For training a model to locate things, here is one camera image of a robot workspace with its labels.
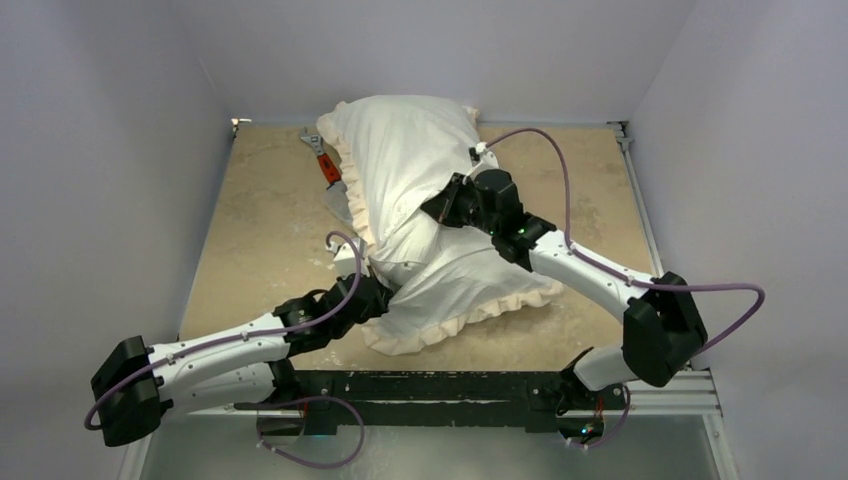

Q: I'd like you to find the grey pillow with cream ruffle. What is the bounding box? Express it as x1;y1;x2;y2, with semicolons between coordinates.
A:
316;95;564;356

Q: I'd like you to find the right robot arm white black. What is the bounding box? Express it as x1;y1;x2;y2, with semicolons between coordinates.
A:
421;169;708;408

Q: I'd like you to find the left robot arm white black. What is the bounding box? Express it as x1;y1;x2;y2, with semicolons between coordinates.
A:
84;274;394;447

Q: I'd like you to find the clear plastic screw box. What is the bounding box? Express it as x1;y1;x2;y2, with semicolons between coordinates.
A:
322;180;354;231

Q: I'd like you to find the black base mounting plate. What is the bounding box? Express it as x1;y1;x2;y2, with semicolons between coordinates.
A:
255;370;626;439

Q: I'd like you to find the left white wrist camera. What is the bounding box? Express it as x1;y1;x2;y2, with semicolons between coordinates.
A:
325;237;367;277

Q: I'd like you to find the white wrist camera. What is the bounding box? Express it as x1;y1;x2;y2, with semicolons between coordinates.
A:
325;237;367;277
468;142;499;178

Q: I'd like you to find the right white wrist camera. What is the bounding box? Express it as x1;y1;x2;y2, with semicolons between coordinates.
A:
468;142;499;178

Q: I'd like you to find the red handled adjustable wrench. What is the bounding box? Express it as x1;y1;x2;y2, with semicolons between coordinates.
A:
300;128;342;186

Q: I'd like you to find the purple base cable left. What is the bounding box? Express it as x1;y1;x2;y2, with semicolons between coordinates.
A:
255;390;368;469

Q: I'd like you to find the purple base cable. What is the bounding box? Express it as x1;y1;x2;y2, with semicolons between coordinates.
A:
564;386;635;452
255;390;368;469

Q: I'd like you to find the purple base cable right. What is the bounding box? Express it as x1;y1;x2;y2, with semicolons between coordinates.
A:
564;386;635;452

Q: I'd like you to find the aluminium frame rail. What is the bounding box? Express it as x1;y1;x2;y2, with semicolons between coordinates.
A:
607;121;721;416

